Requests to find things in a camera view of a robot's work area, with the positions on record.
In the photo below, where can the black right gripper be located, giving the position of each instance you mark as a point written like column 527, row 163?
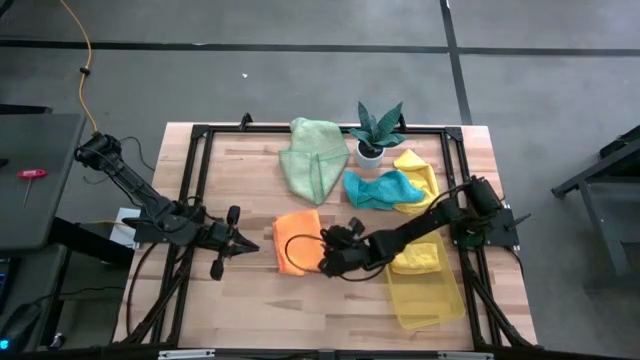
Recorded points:
column 362, row 252

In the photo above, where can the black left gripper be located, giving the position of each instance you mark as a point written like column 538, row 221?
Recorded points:
column 220, row 240

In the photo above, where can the orange microfiber towel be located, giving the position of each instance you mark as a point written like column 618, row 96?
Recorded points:
column 300, row 222

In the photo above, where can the yellow microfiber towel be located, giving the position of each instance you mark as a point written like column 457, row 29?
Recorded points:
column 417, row 257
column 415, row 167

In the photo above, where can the light green microfiber towel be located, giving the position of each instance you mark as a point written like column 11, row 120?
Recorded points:
column 315, row 160

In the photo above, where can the yellow translucent plastic bin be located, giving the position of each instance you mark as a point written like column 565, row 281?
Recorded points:
column 430, row 300

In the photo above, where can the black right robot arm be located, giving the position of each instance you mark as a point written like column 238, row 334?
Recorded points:
column 425, row 225

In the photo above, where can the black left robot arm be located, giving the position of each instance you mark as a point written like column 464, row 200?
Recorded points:
column 150, row 205

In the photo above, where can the teal microfiber towel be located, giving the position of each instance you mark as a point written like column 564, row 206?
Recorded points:
column 380, row 192

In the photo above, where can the snake plant in white pot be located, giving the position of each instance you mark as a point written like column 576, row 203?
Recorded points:
column 370, row 157

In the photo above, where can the grey side table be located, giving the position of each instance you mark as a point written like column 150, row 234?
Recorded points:
column 45, row 200

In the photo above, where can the black device with indicator light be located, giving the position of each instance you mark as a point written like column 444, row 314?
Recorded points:
column 20, row 325

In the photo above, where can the black metal bench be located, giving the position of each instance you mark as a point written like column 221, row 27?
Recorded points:
column 607, row 225

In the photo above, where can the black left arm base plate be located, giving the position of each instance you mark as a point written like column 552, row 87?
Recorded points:
column 150, row 236

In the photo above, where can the black aluminium table frame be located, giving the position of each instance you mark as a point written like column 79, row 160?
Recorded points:
column 250, row 129

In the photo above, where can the silver metal bracket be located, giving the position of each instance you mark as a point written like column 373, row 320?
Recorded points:
column 465, row 355
column 185, row 354

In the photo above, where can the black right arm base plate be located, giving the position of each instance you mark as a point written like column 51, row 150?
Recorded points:
column 502, row 230

